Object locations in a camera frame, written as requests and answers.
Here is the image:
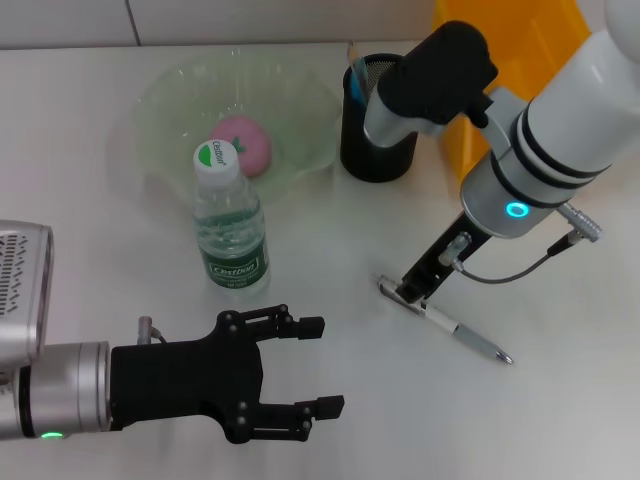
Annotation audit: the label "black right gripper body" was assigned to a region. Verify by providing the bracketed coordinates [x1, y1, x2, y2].
[401, 211, 494, 301]

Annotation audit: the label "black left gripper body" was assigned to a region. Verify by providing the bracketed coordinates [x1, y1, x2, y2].
[109, 309, 267, 446]

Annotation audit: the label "white silver ballpoint pen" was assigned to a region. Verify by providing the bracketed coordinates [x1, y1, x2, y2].
[372, 272, 516, 366]

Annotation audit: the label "clear water bottle green label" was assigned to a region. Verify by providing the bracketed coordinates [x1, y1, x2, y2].
[191, 139, 273, 300]

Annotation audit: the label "pink toy peach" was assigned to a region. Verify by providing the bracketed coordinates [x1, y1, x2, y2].
[208, 115, 275, 178]

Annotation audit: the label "blue scissors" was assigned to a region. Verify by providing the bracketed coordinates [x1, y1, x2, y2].
[349, 62, 372, 110]

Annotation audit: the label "clear plastic ruler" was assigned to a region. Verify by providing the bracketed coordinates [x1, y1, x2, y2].
[345, 40, 372, 86]

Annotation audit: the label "black mesh pen holder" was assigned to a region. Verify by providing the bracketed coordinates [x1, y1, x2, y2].
[339, 53, 420, 183]

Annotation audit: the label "green glass fruit plate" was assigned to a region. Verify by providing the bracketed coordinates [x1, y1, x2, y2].
[129, 46, 344, 212]

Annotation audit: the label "yellow plastic bin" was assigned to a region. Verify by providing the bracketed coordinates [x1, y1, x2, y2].
[432, 0, 592, 177]

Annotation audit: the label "left gripper cable with plug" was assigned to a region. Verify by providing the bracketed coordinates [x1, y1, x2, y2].
[137, 315, 169, 346]

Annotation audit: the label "gripper cable with plug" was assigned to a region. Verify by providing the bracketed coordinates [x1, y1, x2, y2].
[438, 201, 605, 286]
[137, 315, 169, 346]

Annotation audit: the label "right gripper cable with plug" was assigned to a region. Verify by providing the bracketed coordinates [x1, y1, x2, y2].
[438, 201, 605, 286]

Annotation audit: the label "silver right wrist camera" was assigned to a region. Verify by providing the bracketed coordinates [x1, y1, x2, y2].
[362, 19, 501, 149]

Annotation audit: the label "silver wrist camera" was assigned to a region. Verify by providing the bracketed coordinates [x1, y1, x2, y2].
[362, 19, 501, 149]
[0, 219, 55, 372]

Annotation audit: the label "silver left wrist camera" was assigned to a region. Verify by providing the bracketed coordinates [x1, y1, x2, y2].
[0, 219, 55, 372]

